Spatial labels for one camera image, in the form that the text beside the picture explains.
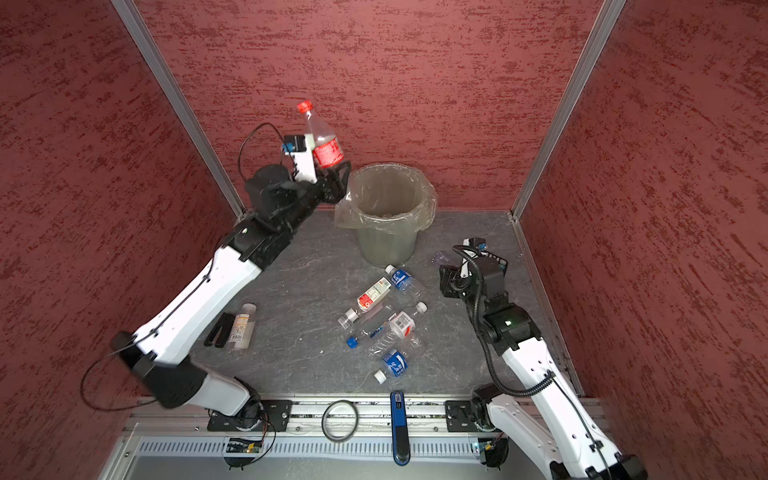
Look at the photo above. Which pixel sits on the aluminium corner post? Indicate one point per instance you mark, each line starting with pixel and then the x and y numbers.
pixel 599 34
pixel 138 30

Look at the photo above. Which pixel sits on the red cap cola bottle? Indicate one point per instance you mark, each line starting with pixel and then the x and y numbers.
pixel 327 151

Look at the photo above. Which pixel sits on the small yellow label bottle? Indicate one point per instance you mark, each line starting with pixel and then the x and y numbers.
pixel 243 326

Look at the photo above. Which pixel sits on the aluminium left corner post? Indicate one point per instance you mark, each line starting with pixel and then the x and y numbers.
pixel 138 30

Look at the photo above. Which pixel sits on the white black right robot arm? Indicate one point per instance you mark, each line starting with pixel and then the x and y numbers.
pixel 529 400

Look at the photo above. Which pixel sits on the red green label bottle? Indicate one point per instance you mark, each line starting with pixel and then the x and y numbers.
pixel 365 303

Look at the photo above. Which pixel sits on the blue cap clear bottle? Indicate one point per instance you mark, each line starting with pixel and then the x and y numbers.
pixel 371 325

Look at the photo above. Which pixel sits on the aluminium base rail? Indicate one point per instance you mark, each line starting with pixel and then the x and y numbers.
pixel 441 428

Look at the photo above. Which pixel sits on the aluminium right corner post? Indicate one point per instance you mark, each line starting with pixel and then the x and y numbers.
pixel 599 34

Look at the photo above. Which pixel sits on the red white label water bottle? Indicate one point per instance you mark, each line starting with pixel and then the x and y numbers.
pixel 398 328

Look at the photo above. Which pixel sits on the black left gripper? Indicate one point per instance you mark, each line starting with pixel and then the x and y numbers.
pixel 334 186

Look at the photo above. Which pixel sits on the blue black handle tool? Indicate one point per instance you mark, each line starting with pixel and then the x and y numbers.
pixel 400 435

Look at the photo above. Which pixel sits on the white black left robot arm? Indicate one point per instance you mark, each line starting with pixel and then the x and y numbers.
pixel 158 352

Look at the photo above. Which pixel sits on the black stand on table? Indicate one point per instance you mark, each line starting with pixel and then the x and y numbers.
pixel 220 333

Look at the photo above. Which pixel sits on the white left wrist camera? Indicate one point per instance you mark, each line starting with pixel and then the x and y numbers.
pixel 299 147

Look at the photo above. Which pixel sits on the blue label crushed bottle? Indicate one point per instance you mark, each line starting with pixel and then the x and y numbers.
pixel 397 362

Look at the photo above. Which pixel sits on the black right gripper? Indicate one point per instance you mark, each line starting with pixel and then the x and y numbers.
pixel 448 280

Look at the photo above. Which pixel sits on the clear plastic bin liner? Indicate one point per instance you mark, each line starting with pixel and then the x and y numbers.
pixel 344 214

